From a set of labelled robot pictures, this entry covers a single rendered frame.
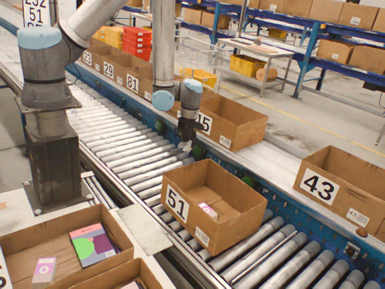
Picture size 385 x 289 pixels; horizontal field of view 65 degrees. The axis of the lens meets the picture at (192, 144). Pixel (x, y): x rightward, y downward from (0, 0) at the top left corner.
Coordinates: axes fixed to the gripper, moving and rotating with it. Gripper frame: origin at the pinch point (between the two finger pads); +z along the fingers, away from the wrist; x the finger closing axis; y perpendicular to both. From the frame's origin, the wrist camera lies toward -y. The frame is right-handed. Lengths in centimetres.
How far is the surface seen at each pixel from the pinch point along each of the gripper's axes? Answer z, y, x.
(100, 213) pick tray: 15, 50, 2
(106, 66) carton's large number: -4, -32, -139
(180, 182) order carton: 11.3, 9.2, 7.3
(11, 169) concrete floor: 95, 45, -176
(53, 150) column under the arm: -8, 59, -18
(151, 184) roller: 20.4, 14.9, -8.6
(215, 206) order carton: 18.8, 0.3, 24.5
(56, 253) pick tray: 18, 71, 9
